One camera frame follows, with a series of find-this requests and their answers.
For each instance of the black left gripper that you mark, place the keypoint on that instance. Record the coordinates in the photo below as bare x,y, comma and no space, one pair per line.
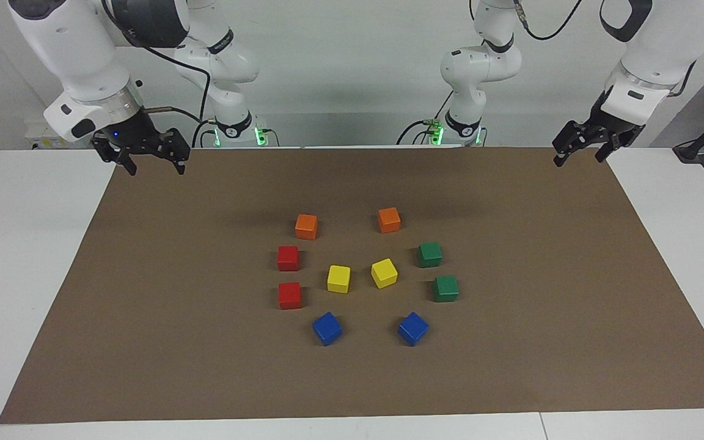
615,129

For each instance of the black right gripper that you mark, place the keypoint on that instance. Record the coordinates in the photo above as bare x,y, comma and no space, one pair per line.
135,135

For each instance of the red wooden block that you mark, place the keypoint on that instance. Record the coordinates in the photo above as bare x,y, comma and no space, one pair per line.
288,258
289,295

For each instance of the green wooden block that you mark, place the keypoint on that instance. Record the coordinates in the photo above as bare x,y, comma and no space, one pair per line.
429,254
445,288

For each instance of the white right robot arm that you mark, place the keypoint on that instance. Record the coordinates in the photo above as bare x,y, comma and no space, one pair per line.
77,55

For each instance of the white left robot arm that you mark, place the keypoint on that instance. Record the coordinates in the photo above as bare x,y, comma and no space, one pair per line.
651,55

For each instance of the white power strip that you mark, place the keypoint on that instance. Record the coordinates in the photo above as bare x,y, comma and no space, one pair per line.
46,135

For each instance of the brown table mat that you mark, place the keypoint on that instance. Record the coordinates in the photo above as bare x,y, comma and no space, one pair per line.
144,305

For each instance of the orange wooden block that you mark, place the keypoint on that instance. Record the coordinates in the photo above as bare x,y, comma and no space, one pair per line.
388,220
306,226

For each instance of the yellow wooden block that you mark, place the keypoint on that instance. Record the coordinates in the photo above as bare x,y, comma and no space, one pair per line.
338,278
384,272

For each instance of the blue wooden block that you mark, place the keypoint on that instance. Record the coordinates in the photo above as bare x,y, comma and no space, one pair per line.
412,329
327,328

